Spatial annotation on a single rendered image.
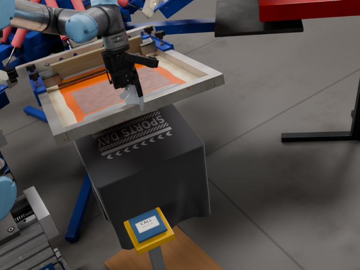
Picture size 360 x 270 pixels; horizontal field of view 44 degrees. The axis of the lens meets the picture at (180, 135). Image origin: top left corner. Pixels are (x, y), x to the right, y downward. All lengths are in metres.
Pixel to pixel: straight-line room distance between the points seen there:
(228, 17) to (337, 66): 1.55
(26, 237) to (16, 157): 2.22
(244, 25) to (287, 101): 1.15
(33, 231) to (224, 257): 1.45
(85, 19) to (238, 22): 1.41
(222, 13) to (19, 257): 1.80
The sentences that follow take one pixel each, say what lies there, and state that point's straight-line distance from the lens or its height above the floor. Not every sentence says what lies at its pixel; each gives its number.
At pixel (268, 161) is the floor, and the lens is 3.01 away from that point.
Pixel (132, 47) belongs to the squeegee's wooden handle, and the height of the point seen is 1.15.
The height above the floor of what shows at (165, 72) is 1.16.
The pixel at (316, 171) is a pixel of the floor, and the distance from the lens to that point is 2.97.
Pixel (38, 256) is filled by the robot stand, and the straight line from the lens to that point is 1.37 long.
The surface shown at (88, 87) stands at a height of 1.12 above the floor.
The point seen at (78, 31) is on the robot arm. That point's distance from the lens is 1.25.
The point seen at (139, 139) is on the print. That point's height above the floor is 0.95.
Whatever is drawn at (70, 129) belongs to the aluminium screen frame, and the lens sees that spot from 1.41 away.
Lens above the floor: 2.12
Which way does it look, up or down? 41 degrees down
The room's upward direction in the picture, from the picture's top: 9 degrees counter-clockwise
